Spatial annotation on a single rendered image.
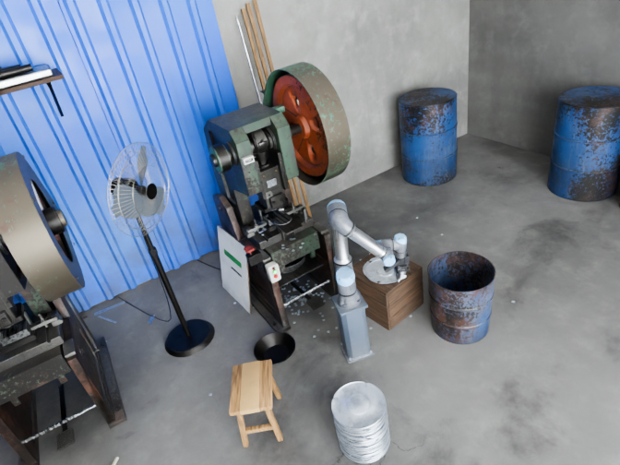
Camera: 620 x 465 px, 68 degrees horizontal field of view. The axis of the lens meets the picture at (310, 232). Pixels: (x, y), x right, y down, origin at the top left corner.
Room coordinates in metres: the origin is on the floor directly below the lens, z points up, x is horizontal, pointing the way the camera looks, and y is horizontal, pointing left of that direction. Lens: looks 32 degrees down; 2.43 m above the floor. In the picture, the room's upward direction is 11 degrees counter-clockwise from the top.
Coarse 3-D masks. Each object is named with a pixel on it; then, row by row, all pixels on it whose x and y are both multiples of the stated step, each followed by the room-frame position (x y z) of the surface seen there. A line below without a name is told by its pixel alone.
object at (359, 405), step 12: (348, 384) 1.71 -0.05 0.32; (360, 384) 1.70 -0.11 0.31; (372, 384) 1.67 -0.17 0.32; (336, 396) 1.65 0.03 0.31; (348, 396) 1.63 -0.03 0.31; (360, 396) 1.61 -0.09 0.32; (372, 396) 1.60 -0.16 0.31; (384, 396) 1.58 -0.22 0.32; (336, 408) 1.57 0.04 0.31; (348, 408) 1.55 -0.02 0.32; (360, 408) 1.54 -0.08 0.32; (372, 408) 1.53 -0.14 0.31; (384, 408) 1.52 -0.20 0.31; (348, 420) 1.49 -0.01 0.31; (360, 420) 1.47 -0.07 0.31; (372, 420) 1.46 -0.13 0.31
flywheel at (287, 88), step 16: (288, 80) 3.12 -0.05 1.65; (288, 96) 3.24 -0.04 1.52; (304, 96) 3.03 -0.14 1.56; (288, 112) 3.28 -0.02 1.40; (304, 112) 3.06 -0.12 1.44; (304, 128) 3.03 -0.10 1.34; (320, 128) 2.91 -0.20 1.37; (304, 144) 3.13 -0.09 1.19; (320, 144) 2.94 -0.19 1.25; (304, 160) 3.17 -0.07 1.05; (320, 160) 2.97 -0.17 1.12
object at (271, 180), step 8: (264, 168) 2.90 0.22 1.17; (272, 168) 2.89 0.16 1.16; (264, 176) 2.85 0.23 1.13; (272, 176) 2.88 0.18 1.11; (264, 184) 2.85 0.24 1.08; (272, 184) 2.87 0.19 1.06; (280, 184) 2.90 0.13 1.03; (272, 192) 2.87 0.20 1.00; (280, 192) 2.89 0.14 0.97; (264, 200) 2.86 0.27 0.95; (272, 200) 2.83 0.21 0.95; (280, 200) 2.84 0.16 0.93; (272, 208) 2.83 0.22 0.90
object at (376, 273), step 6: (372, 264) 2.68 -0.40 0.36; (378, 264) 2.67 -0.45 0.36; (366, 270) 2.62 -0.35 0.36; (372, 270) 2.61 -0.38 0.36; (378, 270) 2.58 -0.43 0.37; (384, 270) 2.57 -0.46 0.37; (390, 270) 2.56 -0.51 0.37; (366, 276) 2.55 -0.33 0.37; (372, 276) 2.54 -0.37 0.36; (378, 276) 2.53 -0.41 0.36; (384, 276) 2.52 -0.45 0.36; (390, 276) 2.51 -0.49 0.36; (384, 282) 2.45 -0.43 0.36; (390, 282) 2.43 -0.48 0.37
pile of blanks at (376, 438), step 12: (336, 420) 1.51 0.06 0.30; (384, 420) 1.48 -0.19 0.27; (348, 432) 1.45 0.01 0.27; (360, 432) 1.43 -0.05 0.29; (372, 432) 1.43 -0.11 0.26; (384, 432) 1.47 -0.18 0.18; (348, 444) 1.46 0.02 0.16; (360, 444) 1.43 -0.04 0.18; (372, 444) 1.43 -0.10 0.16; (384, 444) 1.47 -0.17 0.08; (348, 456) 1.47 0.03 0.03; (360, 456) 1.43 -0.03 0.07; (372, 456) 1.43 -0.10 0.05
